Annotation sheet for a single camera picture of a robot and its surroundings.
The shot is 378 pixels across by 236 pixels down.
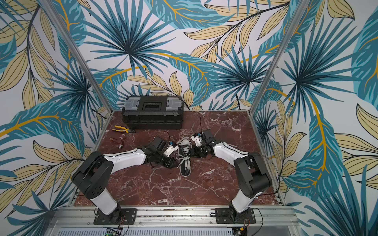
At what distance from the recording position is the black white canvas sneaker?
2.86 feet

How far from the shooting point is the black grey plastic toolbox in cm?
97

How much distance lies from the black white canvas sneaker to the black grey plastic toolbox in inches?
7.2
